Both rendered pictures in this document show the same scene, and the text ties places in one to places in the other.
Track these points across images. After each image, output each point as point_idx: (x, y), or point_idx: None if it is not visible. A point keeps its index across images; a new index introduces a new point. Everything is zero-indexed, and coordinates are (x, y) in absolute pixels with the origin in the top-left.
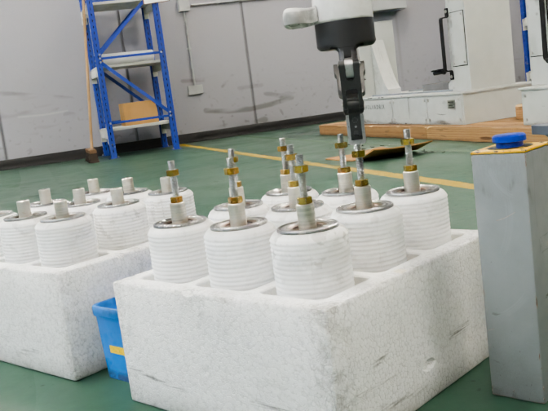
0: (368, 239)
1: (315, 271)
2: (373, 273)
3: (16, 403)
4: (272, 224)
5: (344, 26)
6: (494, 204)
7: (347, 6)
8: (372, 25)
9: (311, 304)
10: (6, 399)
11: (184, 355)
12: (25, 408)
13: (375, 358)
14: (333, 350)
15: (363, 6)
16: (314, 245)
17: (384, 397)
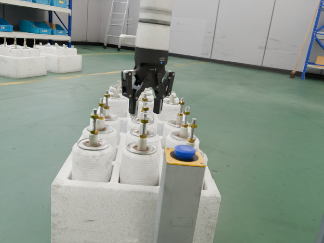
0: (124, 164)
1: (75, 165)
2: (115, 181)
3: (69, 155)
4: (107, 135)
5: (138, 51)
6: (161, 183)
7: (141, 40)
8: (155, 55)
9: (59, 178)
10: (70, 152)
11: None
12: (66, 157)
13: (85, 218)
14: (53, 203)
15: (149, 43)
16: (76, 154)
17: (88, 237)
